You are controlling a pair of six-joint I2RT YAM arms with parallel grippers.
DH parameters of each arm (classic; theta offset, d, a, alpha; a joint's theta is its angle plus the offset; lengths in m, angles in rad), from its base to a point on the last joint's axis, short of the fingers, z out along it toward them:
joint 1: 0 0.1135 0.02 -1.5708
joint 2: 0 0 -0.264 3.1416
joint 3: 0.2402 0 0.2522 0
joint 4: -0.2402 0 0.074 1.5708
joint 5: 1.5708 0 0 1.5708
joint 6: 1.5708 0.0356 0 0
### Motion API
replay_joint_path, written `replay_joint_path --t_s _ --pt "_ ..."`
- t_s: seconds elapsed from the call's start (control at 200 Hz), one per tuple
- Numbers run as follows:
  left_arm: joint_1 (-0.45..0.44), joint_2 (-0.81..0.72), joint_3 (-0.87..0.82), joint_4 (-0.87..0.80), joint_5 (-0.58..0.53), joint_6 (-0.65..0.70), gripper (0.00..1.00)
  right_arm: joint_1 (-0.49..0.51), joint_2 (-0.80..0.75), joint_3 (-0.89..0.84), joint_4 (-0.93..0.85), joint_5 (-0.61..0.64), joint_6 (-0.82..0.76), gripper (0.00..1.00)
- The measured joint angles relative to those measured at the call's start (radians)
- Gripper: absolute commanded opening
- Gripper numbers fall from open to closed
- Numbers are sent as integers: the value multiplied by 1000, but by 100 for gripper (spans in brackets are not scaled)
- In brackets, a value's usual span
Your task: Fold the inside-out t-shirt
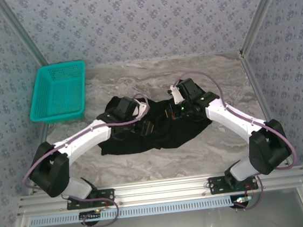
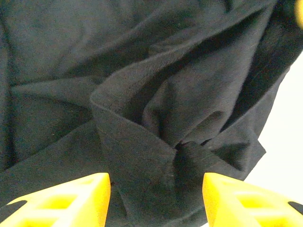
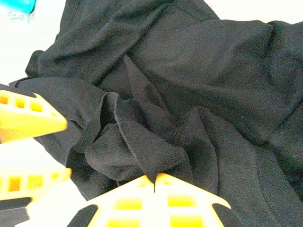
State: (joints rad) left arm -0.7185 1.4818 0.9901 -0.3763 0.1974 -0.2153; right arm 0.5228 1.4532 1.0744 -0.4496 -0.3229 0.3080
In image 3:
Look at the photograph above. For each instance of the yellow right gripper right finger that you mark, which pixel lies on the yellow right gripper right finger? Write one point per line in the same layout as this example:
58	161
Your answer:
201	208

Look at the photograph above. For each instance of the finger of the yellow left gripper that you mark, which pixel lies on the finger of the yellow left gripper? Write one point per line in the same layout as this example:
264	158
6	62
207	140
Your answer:
21	192
28	123

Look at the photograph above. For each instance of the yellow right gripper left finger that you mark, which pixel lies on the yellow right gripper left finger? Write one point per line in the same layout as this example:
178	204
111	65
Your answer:
106	205

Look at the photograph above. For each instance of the teal plastic mesh basket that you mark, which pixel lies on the teal plastic mesh basket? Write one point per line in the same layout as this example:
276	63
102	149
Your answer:
16	4

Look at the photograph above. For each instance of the black floral print t-shirt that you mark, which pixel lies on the black floral print t-shirt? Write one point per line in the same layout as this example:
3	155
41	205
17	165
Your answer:
189	82

